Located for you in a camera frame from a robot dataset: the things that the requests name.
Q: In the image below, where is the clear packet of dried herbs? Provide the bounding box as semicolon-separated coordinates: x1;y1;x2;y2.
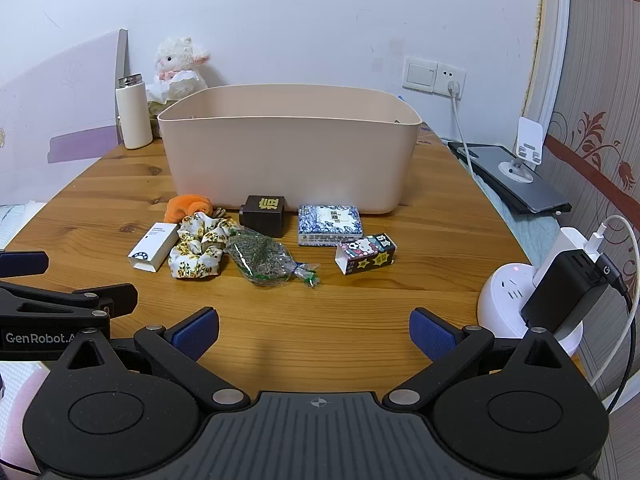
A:
227;227;321;290

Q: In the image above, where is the orange scrunchie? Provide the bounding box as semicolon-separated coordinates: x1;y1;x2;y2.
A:
164;193;214;225

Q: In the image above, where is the white charger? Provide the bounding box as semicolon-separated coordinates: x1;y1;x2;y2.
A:
529;227;597;287

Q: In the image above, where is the pink cloth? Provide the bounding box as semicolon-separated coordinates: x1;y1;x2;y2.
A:
0;360;48;467

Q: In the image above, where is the black charger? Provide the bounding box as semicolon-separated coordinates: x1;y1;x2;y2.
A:
519;248;609;334

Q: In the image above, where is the white power cable with plug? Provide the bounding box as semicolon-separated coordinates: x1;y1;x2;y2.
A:
446;78;478;173

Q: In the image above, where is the floral white scrunchie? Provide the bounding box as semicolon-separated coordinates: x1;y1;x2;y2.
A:
168;212;240;280

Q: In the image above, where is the cartoon print small box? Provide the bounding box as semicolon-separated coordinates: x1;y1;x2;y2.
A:
334;233;400;276

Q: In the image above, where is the grey laptop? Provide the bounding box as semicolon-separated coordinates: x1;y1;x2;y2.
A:
447;142;573;216

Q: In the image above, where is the beige plastic storage bin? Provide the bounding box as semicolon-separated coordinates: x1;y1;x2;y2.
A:
157;84;424;214

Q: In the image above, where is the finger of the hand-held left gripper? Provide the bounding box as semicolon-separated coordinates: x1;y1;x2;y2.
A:
0;281;139;319
0;251;50;277

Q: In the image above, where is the small white box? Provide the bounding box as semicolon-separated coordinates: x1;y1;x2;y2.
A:
126;221;180;274

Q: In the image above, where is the white wall switch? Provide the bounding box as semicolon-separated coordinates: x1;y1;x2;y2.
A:
403;57;439;92

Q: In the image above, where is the blue and white patterned box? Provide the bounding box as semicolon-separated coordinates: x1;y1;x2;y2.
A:
297;203;365;248

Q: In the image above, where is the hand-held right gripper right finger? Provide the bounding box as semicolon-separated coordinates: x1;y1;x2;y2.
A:
382;308;584;412

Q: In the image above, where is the pale teal cloth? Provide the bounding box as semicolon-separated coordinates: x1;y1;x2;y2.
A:
479;179;559;267

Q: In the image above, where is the white thermos bottle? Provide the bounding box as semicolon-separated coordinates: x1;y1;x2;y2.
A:
115;73;154;150

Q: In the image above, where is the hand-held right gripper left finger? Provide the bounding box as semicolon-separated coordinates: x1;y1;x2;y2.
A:
55;307;252;412

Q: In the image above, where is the white plush lamb toy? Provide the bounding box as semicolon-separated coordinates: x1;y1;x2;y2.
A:
145;36;212;111

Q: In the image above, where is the white usb cable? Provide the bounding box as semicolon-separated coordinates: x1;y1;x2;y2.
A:
586;214;640;397

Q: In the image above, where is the black box with gold print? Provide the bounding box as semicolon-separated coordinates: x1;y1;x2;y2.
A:
238;194;287;239

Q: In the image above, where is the black cable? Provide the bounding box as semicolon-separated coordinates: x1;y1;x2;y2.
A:
596;252;640;412

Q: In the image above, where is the white door frame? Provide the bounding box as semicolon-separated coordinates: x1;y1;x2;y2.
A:
521;0;572;132

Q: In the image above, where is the white phone stand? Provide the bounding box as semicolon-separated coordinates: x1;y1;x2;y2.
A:
499;116;546;184

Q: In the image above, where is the white bedding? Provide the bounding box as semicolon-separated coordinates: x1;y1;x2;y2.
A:
0;202;49;252

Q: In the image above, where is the white wall socket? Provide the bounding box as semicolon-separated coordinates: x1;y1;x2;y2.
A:
433;61;467;99

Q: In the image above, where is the lavender headboard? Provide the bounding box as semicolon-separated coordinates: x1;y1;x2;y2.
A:
0;27;129;207

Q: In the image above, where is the round white power strip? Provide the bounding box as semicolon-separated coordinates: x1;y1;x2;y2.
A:
476;262;584;357

